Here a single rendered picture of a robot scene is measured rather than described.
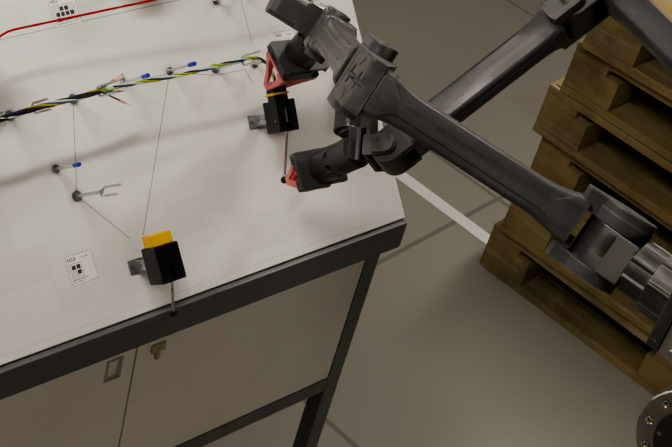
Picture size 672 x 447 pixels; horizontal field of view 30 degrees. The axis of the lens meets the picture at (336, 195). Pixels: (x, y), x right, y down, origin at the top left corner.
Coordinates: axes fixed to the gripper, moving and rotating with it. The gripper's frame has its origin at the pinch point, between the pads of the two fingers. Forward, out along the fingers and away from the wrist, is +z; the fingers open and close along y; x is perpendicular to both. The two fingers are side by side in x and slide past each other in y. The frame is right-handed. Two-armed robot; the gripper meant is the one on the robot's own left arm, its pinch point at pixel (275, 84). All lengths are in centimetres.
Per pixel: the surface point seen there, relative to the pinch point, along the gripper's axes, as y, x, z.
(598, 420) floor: -128, 68, 84
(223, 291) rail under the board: 13.6, 28.3, 21.0
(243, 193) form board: 5.8, 13.5, 14.1
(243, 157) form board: 4.5, 7.8, 11.4
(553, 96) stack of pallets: -137, -15, 51
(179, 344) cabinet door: 16, 31, 37
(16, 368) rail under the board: 54, 32, 23
